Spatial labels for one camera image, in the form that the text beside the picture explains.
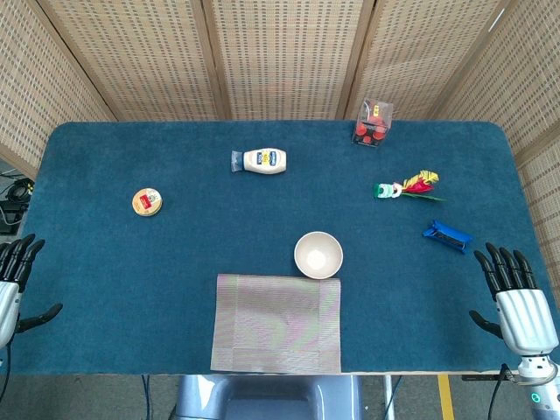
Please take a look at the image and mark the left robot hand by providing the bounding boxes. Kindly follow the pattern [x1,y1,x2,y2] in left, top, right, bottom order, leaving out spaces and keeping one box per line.
[0,233,64,349]

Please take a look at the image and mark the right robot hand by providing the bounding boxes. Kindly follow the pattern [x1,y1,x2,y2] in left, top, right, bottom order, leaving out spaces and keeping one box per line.
[468,242,556,356]

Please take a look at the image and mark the white bowl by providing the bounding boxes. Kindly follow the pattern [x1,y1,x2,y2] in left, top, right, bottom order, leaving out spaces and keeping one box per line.
[293,231,344,280]

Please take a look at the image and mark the beige woven placemat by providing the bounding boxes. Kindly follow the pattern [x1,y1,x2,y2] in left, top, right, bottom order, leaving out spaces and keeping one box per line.
[210,273,343,375]

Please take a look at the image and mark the blue table carpet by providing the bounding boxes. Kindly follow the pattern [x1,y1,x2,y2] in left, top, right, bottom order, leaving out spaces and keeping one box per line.
[0,120,560,377]

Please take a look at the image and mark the white table leg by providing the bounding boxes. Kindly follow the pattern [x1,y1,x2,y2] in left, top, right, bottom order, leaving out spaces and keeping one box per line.
[382,374,397,420]

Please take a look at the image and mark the round yellow tin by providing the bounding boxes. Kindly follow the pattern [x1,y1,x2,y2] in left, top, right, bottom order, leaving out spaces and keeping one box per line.
[131,187,165,218]

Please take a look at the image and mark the colourful feather shuttlecock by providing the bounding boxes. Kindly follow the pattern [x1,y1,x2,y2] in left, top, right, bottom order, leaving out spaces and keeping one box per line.
[373,170,447,204]

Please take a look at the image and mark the woven folding screen panel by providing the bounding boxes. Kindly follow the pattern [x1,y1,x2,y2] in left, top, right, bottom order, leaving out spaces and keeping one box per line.
[336,0,513,123]
[0,0,117,180]
[37,0,231,123]
[430,0,560,281]
[203,0,375,123]

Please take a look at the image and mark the clear box with red parts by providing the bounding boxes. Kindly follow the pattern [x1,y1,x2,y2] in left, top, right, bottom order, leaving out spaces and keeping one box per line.
[351,99,394,151]

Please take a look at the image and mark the grey-blue robot torso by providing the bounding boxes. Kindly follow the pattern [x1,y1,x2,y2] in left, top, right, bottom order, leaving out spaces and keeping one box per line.
[172,374,364,420]

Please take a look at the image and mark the mayonnaise squeeze bottle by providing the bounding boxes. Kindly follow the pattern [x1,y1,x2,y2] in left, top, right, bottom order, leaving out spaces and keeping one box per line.
[230,147,289,176]

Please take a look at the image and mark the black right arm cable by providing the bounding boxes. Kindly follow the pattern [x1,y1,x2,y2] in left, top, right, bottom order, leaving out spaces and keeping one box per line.
[492,363,522,420]

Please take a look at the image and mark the black cables and device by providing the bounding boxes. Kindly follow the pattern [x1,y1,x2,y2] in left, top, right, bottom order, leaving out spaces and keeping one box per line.
[0,168,36,235]

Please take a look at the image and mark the blue cable under table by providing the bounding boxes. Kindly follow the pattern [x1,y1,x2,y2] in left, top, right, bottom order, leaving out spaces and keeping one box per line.
[140,374,152,420]

